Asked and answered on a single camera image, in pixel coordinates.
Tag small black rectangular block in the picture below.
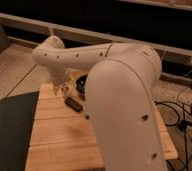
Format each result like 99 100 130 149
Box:
65 97 83 112

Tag black floor cables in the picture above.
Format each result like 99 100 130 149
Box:
154 81 192 171

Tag dark round bowl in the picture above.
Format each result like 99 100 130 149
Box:
76 75 87 96

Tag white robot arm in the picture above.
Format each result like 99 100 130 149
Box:
32 36 167 171

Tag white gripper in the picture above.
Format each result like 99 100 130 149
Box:
51 69 70 98

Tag dark grey floor mat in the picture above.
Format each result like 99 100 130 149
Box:
0 91 39 171

